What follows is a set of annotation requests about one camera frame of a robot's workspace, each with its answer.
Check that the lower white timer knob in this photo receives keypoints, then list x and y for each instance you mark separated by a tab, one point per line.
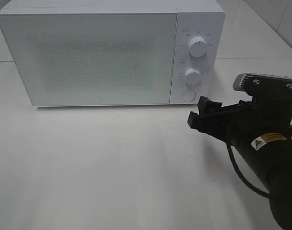
192	76

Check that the upper white power knob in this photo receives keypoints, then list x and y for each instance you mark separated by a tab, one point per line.
197	46

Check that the white microwave door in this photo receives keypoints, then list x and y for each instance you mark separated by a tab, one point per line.
81	60

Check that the round white door release button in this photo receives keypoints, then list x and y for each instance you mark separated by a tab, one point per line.
188	95

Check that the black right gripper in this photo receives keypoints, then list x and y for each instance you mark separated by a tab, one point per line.
258	124

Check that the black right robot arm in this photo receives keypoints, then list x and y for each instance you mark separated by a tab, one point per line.
267	172

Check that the white microwave oven body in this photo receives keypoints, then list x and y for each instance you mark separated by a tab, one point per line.
194	17

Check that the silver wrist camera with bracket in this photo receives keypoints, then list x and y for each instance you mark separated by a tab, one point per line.
264	87

